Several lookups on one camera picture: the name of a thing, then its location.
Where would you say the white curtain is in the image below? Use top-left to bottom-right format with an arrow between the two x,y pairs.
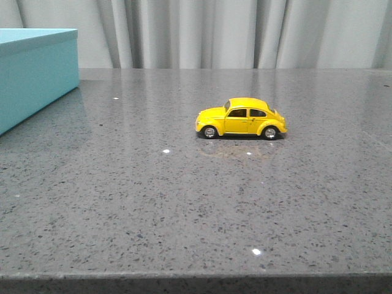
1,1 -> 391,69

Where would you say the yellow toy beetle car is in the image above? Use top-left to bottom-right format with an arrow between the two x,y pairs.
195,97 -> 287,140

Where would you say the light blue box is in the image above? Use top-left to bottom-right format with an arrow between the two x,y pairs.
0,28 -> 79,133

